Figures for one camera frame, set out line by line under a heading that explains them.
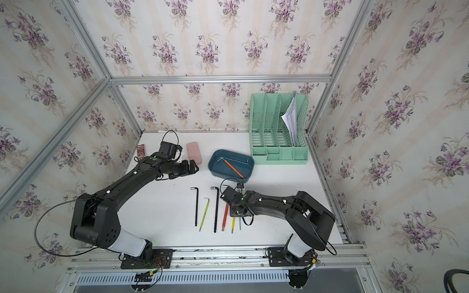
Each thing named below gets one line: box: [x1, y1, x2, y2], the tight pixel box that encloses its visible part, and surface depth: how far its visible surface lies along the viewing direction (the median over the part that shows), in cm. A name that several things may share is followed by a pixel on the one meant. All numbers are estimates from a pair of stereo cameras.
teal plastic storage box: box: [207, 148, 255, 184], surface depth 103 cm
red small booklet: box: [136, 144, 147, 161], surface depth 110 cm
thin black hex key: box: [190, 186, 200, 227], surface depth 91 cm
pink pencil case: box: [186, 141, 203, 165], surface depth 110 cm
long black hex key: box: [210, 186, 220, 234], surface depth 92 cm
